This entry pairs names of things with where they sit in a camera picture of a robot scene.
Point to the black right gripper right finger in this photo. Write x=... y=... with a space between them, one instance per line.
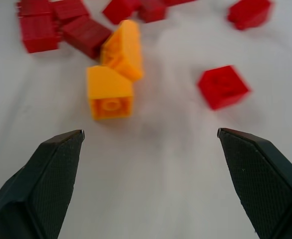
x=263 y=184

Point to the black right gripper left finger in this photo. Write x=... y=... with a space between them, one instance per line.
x=34 y=189

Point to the red toy block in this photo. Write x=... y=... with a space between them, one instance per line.
x=153 y=10
x=119 y=8
x=40 y=33
x=86 y=36
x=223 y=85
x=250 y=12
x=178 y=2
x=32 y=6
x=70 y=8

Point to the orange toy block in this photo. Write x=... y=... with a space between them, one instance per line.
x=109 y=92
x=126 y=49

